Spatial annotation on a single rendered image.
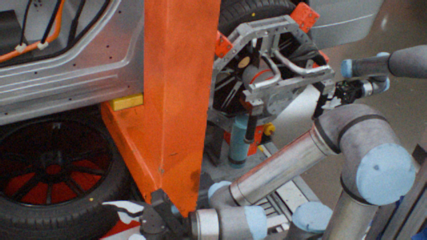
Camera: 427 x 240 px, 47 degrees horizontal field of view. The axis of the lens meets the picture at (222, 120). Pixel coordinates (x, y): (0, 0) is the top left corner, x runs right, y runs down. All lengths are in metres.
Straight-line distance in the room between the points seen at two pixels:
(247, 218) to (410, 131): 2.54
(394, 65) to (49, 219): 1.40
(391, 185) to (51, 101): 1.40
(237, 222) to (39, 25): 1.71
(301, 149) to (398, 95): 2.71
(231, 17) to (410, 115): 2.01
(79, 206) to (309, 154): 1.15
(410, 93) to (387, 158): 2.89
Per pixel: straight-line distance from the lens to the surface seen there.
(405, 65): 1.80
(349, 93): 2.12
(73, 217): 2.03
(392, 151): 1.01
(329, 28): 2.54
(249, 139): 1.94
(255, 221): 1.08
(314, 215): 1.39
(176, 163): 1.70
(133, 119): 2.12
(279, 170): 1.16
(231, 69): 2.13
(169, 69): 1.41
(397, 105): 3.70
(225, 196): 1.22
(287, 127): 3.21
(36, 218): 2.04
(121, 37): 1.98
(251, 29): 1.93
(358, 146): 1.03
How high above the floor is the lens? 2.10
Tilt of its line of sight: 42 degrees down
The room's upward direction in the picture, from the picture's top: 8 degrees clockwise
